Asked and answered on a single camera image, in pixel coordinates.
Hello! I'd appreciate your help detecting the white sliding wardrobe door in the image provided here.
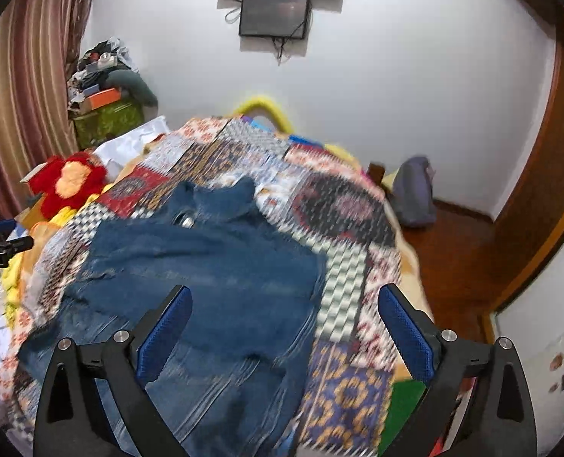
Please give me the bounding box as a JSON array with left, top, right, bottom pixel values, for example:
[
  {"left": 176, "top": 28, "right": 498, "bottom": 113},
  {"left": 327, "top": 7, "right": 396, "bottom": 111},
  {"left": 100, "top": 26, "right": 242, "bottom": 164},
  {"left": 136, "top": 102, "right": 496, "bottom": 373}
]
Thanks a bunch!
[{"left": 494, "top": 219, "right": 564, "bottom": 457}]

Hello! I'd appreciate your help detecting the patchwork printed blanket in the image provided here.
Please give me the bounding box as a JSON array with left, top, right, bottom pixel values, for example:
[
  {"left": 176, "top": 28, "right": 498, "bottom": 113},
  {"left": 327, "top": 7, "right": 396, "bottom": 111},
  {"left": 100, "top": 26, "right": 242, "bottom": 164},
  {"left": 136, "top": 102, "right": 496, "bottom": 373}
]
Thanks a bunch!
[{"left": 0, "top": 117, "right": 435, "bottom": 457}]

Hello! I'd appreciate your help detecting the grey neck pillow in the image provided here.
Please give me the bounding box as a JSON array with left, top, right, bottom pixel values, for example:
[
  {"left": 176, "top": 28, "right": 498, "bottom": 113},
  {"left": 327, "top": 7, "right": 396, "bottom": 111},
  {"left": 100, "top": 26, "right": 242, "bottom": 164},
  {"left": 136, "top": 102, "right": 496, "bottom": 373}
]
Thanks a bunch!
[{"left": 106, "top": 69, "right": 159, "bottom": 108}]

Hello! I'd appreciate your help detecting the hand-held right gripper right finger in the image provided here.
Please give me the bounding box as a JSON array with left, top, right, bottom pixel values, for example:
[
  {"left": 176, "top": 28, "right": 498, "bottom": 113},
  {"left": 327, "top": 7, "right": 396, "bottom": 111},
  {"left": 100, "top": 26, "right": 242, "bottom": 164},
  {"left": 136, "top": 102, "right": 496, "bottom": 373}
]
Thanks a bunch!
[{"left": 378, "top": 283, "right": 539, "bottom": 457}]

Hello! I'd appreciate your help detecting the small black wall monitor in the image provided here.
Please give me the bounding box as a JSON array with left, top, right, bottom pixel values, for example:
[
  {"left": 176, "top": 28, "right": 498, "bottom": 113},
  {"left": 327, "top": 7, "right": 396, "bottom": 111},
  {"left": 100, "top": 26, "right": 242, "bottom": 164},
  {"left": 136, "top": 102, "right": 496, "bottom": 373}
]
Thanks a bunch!
[{"left": 239, "top": 0, "right": 310, "bottom": 40}]

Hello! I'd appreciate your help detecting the green patterned storage box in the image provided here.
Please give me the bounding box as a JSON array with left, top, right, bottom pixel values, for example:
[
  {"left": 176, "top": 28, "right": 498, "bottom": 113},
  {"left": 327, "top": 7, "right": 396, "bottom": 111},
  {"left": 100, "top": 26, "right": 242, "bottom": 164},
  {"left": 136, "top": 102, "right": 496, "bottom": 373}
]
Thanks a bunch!
[{"left": 72, "top": 100, "right": 145, "bottom": 150}]

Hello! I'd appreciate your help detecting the green cloth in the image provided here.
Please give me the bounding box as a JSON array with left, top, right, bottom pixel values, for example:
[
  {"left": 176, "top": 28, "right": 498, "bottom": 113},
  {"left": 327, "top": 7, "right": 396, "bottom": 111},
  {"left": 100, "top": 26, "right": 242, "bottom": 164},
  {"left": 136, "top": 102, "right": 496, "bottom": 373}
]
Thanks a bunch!
[{"left": 382, "top": 381, "right": 428, "bottom": 443}]

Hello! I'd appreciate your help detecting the striped brown curtain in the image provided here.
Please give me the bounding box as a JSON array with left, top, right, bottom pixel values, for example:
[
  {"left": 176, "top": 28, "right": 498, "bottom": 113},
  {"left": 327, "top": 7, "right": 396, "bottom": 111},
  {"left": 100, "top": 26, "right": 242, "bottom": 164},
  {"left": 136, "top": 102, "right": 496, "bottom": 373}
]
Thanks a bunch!
[{"left": 0, "top": 0, "right": 116, "bottom": 220}]

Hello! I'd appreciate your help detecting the yellow printed cloth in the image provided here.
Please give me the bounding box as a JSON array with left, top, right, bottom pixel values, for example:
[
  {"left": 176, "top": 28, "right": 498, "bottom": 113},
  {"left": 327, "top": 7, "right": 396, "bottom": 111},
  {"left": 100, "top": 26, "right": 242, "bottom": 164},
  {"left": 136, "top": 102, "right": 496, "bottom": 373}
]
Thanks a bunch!
[{"left": 0, "top": 205, "right": 92, "bottom": 329}]

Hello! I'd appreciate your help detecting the grey backpack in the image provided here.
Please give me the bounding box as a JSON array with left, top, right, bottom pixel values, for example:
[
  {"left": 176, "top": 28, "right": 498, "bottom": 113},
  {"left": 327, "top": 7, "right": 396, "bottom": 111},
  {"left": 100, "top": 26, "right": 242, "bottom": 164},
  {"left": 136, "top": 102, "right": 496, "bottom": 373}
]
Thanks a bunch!
[{"left": 390, "top": 155, "right": 437, "bottom": 228}]

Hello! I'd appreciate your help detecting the white cloth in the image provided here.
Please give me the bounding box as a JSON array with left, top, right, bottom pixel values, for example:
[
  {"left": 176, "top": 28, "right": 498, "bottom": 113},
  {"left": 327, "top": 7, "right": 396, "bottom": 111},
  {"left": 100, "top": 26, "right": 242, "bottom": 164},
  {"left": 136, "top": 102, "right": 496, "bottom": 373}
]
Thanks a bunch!
[{"left": 94, "top": 115, "right": 171, "bottom": 167}]

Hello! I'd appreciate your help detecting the orange shoe box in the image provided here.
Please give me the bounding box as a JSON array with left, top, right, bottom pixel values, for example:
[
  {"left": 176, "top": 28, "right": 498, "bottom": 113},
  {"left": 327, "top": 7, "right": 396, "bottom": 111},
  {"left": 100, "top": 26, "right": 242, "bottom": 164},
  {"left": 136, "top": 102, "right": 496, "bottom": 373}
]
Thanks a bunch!
[{"left": 80, "top": 88, "right": 123, "bottom": 112}]

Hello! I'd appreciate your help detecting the blue denim jacket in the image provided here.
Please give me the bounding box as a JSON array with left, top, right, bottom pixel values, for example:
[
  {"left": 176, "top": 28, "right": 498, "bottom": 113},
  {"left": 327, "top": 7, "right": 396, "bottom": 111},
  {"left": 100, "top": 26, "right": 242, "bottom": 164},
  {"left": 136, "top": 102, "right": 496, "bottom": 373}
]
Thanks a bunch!
[{"left": 18, "top": 176, "right": 328, "bottom": 457}]

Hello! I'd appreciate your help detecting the pile of clutter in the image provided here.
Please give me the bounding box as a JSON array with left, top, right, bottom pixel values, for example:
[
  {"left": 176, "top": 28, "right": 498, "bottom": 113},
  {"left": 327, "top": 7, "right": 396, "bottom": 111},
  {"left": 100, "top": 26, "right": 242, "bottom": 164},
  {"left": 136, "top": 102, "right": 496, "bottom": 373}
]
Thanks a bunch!
[{"left": 68, "top": 35, "right": 135, "bottom": 103}]

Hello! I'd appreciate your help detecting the red plush toy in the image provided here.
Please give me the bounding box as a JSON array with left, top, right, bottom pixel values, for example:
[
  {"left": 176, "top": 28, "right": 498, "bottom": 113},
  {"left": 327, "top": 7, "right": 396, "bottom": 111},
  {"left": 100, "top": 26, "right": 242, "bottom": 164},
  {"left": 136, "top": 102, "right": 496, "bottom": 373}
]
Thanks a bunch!
[{"left": 29, "top": 151, "right": 109, "bottom": 213}]

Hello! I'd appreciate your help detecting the yellow bed rail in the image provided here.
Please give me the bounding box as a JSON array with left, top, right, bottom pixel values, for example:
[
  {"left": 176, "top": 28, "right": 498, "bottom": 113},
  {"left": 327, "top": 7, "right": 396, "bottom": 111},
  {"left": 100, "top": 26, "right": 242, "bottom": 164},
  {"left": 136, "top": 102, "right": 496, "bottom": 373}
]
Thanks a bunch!
[{"left": 232, "top": 95, "right": 295, "bottom": 131}]

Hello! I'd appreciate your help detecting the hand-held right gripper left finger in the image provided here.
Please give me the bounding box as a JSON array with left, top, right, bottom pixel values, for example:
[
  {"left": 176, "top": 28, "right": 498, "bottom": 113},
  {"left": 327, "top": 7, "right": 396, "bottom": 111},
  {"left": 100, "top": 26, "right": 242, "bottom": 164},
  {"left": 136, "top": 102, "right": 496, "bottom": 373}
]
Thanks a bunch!
[{"left": 33, "top": 284, "right": 193, "bottom": 457}]

